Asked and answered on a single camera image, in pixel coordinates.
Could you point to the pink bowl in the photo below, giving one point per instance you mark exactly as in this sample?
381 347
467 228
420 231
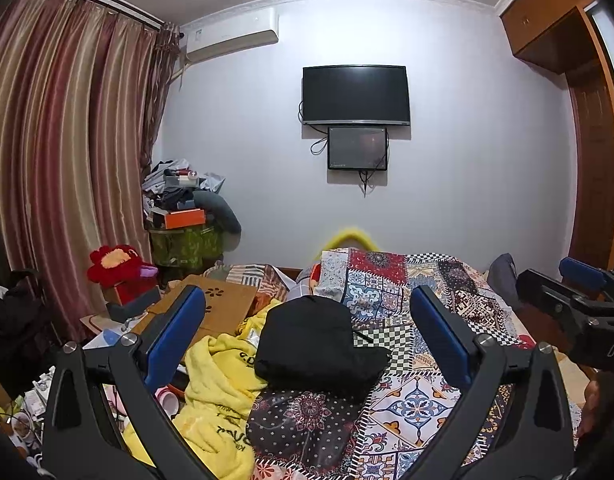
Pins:
167 400

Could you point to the red plush toy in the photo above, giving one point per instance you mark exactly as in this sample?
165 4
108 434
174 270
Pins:
117 262

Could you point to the red and grey box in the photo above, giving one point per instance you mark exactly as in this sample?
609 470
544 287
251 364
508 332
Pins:
132 300

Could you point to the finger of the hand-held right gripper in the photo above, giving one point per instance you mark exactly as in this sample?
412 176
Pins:
584 271
544 290

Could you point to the pile of clutter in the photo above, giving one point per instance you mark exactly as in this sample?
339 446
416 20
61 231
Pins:
172 182

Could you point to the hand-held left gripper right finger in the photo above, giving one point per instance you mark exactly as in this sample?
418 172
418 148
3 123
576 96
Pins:
444 340

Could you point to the white air conditioner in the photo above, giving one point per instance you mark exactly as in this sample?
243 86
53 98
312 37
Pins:
232 32

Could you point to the small wall monitor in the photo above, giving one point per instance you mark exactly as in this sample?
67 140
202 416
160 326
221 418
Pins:
357 149

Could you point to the yellow cloth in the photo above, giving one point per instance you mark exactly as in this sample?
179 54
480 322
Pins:
347 237

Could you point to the patchwork printed blanket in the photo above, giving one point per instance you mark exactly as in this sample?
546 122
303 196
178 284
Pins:
417 410

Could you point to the black clothes heap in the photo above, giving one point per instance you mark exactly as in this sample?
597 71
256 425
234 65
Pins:
17 325

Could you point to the black wall television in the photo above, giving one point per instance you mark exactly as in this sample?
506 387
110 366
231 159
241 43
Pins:
356 94

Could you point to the grey cushion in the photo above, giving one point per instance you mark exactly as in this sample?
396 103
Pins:
222 210

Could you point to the striped patchwork cloth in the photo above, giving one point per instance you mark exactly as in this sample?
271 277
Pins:
247 277

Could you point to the yellow printed blanket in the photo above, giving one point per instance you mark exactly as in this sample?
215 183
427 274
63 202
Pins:
212 400

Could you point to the striped red curtain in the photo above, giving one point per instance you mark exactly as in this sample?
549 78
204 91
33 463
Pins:
72 160

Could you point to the curtain rail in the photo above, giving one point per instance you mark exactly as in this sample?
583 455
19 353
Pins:
97 0

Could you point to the dark grey pillow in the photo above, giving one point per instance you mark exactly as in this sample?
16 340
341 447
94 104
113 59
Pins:
502 277

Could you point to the black zip jacket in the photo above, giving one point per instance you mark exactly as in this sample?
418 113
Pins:
312 345

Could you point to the brown wooden door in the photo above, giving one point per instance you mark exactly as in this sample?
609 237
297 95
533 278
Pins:
599 135

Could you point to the brown cardboard box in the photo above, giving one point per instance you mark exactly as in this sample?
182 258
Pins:
227 305

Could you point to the person's right hand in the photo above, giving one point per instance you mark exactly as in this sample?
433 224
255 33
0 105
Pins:
592 407

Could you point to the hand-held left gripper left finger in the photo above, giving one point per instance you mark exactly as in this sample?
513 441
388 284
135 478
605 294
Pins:
177 330

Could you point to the orange box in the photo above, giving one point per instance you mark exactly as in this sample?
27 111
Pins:
184 218

